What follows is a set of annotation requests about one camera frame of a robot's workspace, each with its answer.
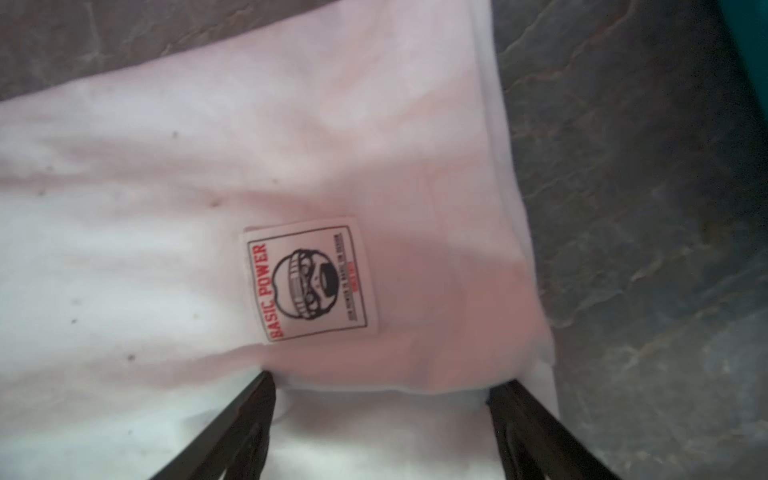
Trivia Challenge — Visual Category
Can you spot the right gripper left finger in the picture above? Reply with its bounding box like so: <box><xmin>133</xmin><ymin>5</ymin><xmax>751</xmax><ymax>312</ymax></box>
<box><xmin>152</xmin><ymin>372</ymin><xmax>276</xmax><ymax>480</ymax></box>

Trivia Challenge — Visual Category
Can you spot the teal plastic basket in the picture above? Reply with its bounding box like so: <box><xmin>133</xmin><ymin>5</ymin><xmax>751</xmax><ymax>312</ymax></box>
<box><xmin>718</xmin><ymin>0</ymin><xmax>768</xmax><ymax>117</ymax></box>

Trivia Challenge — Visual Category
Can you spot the white grey-trimmed tank top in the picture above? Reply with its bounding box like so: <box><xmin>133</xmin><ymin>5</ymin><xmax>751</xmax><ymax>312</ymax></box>
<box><xmin>1</xmin><ymin>1</ymin><xmax>557</xmax><ymax>479</ymax></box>

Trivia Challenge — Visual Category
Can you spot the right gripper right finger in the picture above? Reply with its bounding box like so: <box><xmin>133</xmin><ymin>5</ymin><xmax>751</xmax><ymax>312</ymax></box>
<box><xmin>487</xmin><ymin>380</ymin><xmax>618</xmax><ymax>480</ymax></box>

